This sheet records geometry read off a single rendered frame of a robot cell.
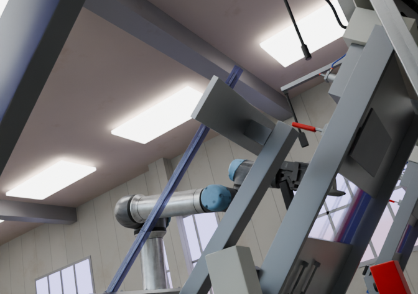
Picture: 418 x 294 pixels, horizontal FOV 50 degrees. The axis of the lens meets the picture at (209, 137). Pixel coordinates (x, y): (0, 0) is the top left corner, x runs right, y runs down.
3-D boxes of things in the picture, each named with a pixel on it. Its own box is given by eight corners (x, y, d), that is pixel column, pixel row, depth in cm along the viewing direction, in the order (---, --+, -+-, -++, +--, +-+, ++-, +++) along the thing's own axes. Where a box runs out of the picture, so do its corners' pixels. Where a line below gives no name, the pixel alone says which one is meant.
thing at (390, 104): (339, 168, 98) (318, 159, 101) (385, 203, 153) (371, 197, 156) (402, 33, 99) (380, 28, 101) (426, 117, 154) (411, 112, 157)
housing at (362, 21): (400, 51, 98) (341, 36, 106) (420, 115, 139) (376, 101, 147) (415, 18, 98) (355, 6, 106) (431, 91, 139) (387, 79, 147)
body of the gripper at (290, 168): (313, 163, 128) (275, 158, 135) (308, 192, 127) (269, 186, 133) (320, 168, 135) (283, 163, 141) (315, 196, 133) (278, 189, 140)
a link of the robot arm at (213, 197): (99, 193, 151) (221, 174, 126) (122, 197, 160) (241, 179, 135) (97, 228, 148) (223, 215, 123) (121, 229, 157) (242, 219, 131)
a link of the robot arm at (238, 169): (235, 184, 148) (240, 159, 149) (265, 190, 142) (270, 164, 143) (224, 181, 141) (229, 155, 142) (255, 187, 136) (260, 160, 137)
